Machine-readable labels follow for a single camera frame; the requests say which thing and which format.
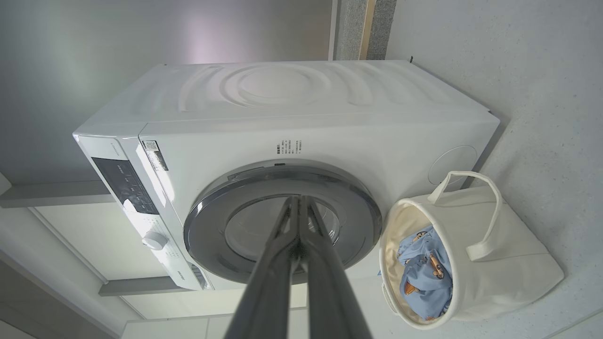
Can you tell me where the black round glass washer door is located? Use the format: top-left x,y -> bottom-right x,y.
183,159 -> 383,285

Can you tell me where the yellow floor strip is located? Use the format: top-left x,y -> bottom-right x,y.
358,0 -> 378,61

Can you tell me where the white front-load washing machine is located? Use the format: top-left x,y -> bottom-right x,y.
72,60 -> 500,291

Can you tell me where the blue cartoon print garment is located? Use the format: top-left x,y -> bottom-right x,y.
397,225 -> 454,322

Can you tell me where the small black text label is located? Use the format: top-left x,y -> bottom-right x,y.
277,139 -> 303,155

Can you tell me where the cream fabric laundry basket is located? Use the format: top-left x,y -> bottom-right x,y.
379,170 -> 565,330

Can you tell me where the round drain filter cover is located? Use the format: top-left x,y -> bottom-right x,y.
428,145 -> 478,186

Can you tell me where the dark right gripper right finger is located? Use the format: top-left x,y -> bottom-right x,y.
299,196 -> 373,339

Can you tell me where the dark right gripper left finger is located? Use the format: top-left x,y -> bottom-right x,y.
224,196 -> 302,339

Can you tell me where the black washer control display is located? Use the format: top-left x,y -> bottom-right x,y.
91,157 -> 160,216

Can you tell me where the barcode sticker strip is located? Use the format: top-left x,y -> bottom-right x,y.
142,140 -> 169,172

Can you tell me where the white washer control knob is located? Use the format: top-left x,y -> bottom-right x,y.
142,231 -> 169,251

